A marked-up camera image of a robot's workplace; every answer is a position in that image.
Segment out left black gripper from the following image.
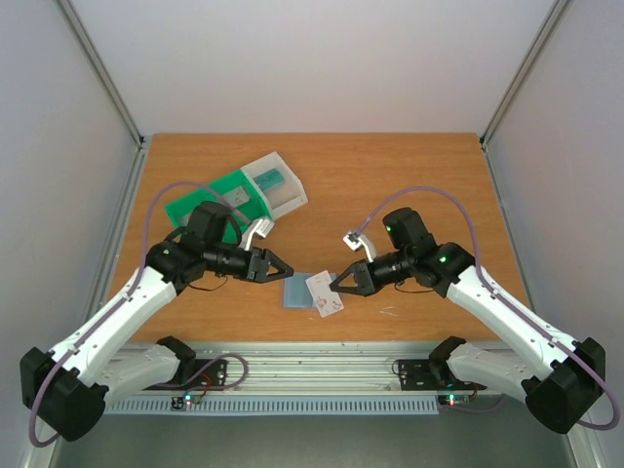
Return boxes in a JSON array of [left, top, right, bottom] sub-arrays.
[[206, 243, 294, 285]]

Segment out white VIP card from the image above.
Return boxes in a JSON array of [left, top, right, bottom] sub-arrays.
[[305, 270, 344, 318]]

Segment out pink card holder wallet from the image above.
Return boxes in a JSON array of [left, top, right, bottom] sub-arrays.
[[282, 272, 316, 310]]

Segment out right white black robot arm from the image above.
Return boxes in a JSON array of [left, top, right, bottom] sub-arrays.
[[331, 208, 605, 434]]

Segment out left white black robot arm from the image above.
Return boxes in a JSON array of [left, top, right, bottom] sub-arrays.
[[19, 202, 293, 448]]

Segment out grey card in green bin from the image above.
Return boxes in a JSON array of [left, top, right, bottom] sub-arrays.
[[223, 186, 251, 209]]

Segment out teal card in white bin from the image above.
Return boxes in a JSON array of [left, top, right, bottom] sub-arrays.
[[253, 169, 285, 192]]

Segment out white translucent plastic bin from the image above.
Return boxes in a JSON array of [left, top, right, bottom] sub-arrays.
[[241, 151, 308, 220]]

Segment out green plastic bin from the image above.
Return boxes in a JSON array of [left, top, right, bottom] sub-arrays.
[[165, 170, 271, 232]]

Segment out right small circuit board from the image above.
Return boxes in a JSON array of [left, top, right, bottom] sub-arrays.
[[438, 393, 476, 407]]

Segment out small circuit board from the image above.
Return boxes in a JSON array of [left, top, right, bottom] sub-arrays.
[[170, 394, 203, 411], [438, 393, 476, 407]]

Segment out left small circuit board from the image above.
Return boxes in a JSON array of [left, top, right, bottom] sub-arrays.
[[170, 394, 203, 411]]

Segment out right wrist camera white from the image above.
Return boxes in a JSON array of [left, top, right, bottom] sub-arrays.
[[343, 231, 377, 263]]

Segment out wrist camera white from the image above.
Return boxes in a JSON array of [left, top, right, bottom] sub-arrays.
[[239, 216, 274, 251], [343, 231, 377, 263]]

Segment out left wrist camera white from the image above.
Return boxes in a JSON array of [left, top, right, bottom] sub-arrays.
[[239, 216, 274, 251]]

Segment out aluminium rail frame front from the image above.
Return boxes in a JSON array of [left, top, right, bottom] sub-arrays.
[[97, 340, 581, 396]]

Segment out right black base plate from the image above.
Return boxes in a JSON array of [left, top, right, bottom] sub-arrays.
[[391, 359, 486, 393]]

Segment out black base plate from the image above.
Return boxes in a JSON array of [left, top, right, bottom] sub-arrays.
[[391, 359, 486, 393], [146, 359, 228, 391]]

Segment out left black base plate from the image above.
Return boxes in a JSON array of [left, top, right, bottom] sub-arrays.
[[146, 359, 228, 391]]

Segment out grey slotted cable duct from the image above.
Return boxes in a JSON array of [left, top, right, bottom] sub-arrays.
[[106, 396, 439, 417]]

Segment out left aluminium corner post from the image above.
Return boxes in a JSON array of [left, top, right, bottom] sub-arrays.
[[55, 0, 144, 148]]

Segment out aluminium corner post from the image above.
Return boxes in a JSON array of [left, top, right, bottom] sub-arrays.
[[55, 0, 144, 148], [479, 0, 572, 152]]

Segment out right aluminium corner post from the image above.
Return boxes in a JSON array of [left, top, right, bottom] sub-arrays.
[[479, 0, 572, 152]]

